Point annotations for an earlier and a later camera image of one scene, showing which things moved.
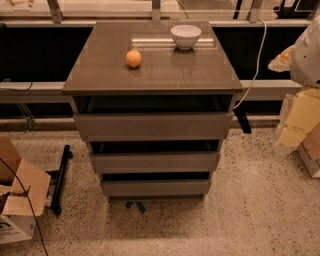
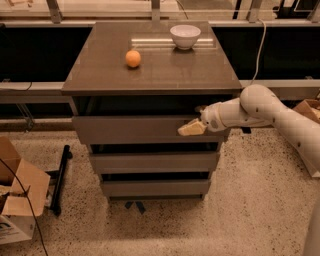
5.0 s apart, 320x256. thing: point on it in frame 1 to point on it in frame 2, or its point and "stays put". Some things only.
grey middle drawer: (156, 162) stays put
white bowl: (185, 36) stays put
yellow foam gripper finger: (282, 62) to (194, 127)
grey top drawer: (150, 127) stays put
